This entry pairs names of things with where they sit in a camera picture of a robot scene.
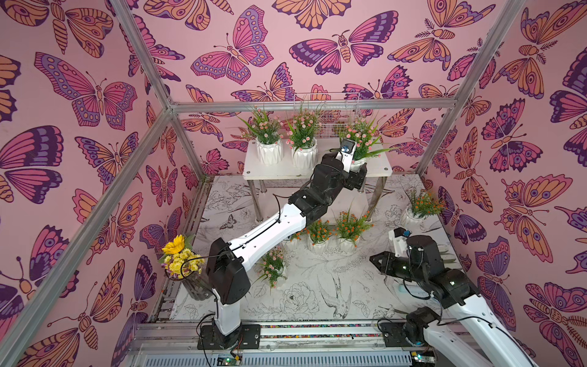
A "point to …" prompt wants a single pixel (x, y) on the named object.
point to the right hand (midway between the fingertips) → (372, 257)
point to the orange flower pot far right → (422, 205)
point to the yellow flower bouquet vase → (182, 263)
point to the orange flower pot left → (299, 241)
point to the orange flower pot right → (349, 228)
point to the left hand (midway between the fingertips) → (355, 157)
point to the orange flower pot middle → (318, 234)
